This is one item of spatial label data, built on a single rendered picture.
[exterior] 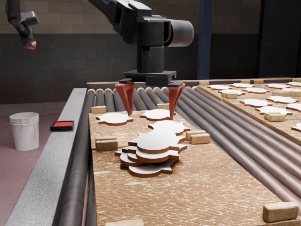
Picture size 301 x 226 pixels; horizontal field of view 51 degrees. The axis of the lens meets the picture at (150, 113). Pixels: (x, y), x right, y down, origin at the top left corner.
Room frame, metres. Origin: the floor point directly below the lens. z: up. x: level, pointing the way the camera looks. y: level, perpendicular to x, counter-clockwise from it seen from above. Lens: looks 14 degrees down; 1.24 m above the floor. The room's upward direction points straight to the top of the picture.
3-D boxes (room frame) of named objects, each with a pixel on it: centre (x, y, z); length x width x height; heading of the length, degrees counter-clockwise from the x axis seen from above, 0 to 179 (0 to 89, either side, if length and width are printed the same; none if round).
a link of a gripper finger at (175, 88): (0.67, -0.03, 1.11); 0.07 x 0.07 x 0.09; 72
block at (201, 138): (0.86, -0.14, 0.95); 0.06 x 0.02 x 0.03; 102
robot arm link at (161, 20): (0.68, 0.00, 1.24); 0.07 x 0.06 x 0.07; 125
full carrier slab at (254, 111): (1.33, -0.56, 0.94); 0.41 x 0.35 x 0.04; 8
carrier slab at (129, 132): (1.05, 0.04, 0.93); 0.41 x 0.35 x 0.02; 12
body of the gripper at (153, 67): (0.68, 0.00, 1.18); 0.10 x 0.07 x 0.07; 72
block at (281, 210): (0.48, -0.22, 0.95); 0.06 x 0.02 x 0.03; 102
